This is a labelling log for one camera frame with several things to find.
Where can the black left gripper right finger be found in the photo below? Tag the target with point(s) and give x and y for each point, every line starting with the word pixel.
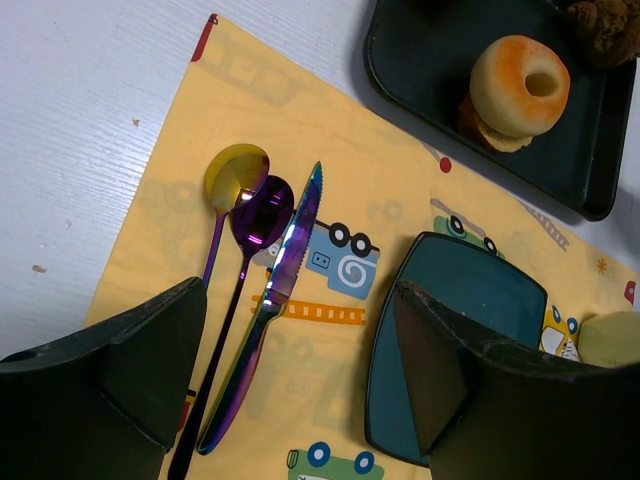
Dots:
pixel 485 406

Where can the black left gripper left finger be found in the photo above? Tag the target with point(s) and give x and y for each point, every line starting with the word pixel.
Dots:
pixel 104 402

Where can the black baking tray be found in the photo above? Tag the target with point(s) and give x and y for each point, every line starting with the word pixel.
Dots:
pixel 421 53

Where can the gold spoon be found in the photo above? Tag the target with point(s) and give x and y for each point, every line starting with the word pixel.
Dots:
pixel 233 177

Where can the dark teal square plate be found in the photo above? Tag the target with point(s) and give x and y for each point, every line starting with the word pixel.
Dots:
pixel 469 280

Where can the pale yellow mug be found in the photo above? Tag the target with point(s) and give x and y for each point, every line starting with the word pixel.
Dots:
pixel 610 340

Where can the iridescent table knife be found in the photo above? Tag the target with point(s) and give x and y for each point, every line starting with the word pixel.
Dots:
pixel 276 295

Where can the bagel sandwich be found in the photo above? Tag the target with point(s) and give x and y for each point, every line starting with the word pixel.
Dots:
pixel 518 90

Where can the purple iridescent spoon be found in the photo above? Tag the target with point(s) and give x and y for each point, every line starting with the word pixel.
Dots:
pixel 256 225

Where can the yellow vehicle print placemat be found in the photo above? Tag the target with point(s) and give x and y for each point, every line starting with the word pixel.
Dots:
pixel 304 414

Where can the dark brown bread piece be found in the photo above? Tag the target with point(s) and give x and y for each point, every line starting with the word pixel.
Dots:
pixel 608 30

